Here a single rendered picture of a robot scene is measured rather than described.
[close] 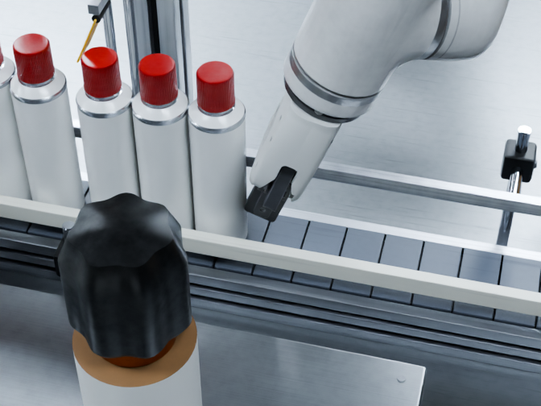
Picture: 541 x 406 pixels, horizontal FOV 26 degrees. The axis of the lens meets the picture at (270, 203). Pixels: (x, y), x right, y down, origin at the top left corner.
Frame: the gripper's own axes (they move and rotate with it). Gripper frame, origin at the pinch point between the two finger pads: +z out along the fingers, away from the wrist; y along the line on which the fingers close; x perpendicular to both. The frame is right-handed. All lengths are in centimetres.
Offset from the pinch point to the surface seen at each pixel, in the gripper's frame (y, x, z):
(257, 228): -1.8, 0.7, 6.4
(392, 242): -3.1, 13.3, 1.9
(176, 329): 29.2, -4.4, -15.1
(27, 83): 1.7, -24.1, -2.9
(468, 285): 3.8, 19.6, -4.1
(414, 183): -3.3, 11.8, -6.3
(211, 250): 4.2, -2.8, 5.3
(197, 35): -37.1, -13.4, 16.8
